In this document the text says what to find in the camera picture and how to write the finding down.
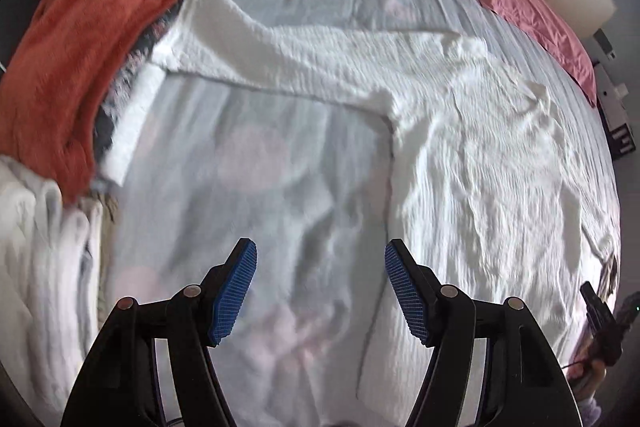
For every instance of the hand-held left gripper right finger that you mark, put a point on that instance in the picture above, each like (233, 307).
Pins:
(407, 292)

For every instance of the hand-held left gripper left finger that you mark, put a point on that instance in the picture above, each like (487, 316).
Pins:
(235, 292)

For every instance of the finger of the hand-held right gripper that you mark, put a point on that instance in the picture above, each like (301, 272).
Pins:
(597, 312)

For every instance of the white knit sweater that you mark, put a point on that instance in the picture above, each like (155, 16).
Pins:
(475, 157)

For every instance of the bed with pink-dotted grey quilt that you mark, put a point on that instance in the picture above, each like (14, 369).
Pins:
(250, 157)

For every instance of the white fluffy garment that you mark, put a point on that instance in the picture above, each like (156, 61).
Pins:
(45, 257)

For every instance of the folded white and dark garment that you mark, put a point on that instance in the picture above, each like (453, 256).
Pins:
(130, 127)

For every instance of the orange fleece garment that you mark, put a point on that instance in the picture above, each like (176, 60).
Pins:
(65, 67)

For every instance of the dark pink pillow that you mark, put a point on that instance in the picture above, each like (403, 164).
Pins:
(535, 17)

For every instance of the white nightstand with black frame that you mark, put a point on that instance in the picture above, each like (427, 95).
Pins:
(615, 117)

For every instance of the grey wall switch panel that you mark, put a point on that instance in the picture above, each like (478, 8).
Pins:
(602, 41)

